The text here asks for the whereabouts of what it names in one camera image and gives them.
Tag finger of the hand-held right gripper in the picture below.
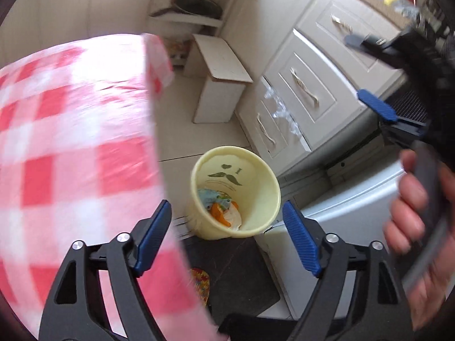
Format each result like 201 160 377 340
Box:
356 89 429 146
344 34 404 66

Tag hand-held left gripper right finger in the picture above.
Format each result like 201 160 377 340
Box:
282 200 415 341

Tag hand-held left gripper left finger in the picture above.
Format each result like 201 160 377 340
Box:
38 199 173 341

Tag pale yellow waste bin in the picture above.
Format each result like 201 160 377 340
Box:
190 145 281 240

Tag person's right hand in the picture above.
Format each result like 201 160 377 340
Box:
384 149 455 334

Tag black mesh panel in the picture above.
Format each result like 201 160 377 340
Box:
387 90 429 123

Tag white cabinet with small drawers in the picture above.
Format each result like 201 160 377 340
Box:
237 0 409 173

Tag white appliance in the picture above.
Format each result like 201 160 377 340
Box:
255 156 415 322

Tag colourful floral slipper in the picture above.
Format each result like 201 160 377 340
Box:
188 268 211 308

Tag clear plastic bag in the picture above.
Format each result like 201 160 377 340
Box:
262 84 303 141

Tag red checked plastic tablecloth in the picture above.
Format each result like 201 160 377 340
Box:
0 32 221 341

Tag white box stool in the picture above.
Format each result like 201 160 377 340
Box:
193 35 254 124

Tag dark frying pan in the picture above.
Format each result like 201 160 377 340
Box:
149 0 224 20

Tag white shelf rack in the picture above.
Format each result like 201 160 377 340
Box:
146 0 244 38

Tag white door cabinets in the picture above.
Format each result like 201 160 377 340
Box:
11 0 157 68

